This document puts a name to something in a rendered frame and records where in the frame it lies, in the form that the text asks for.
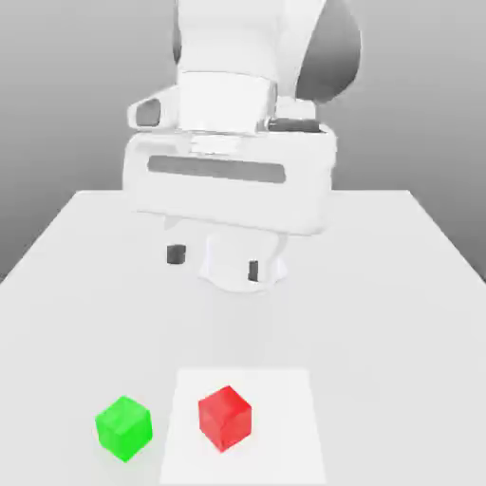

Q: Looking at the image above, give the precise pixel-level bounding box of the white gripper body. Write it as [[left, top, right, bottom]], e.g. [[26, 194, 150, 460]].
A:
[[121, 127, 339, 237]]

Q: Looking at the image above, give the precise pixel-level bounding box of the small red cube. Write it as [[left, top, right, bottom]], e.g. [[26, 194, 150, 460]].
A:
[[197, 384, 253, 455]]

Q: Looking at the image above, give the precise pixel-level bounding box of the small green cube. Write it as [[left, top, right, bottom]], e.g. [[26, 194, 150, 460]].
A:
[[94, 395, 154, 464]]

